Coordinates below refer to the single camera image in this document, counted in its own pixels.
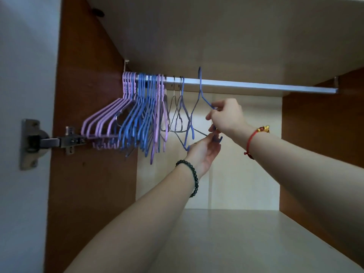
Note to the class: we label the person's right hand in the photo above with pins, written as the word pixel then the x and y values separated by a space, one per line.
pixel 229 117

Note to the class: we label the person's left hand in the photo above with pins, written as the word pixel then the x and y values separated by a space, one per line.
pixel 203 154

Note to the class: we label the person's right thumb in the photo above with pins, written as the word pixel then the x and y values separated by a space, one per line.
pixel 212 115

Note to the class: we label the person's left thumb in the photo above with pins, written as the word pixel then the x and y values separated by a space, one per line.
pixel 192 146

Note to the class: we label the person's right forearm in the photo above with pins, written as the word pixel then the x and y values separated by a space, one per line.
pixel 307 181

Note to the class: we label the person's left forearm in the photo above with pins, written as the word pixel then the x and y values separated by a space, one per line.
pixel 142 224

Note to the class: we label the grey metal clothes hanger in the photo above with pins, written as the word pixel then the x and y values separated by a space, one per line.
pixel 173 110
pixel 178 119

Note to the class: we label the row of pink and blue hangers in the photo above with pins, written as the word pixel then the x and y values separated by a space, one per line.
pixel 133 116

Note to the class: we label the brown wooden wardrobe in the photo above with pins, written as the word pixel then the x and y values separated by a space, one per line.
pixel 91 181

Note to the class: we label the metal door hinge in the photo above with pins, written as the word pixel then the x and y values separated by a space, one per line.
pixel 42 142

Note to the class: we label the black round screw cap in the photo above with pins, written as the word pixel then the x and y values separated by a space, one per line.
pixel 98 12

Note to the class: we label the white wardrobe door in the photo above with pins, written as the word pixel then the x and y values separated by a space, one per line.
pixel 27 82

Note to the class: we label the silver metal clothes rail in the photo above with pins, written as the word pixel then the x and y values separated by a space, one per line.
pixel 256 85

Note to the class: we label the metal rail bracket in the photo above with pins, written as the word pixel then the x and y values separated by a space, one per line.
pixel 126 65

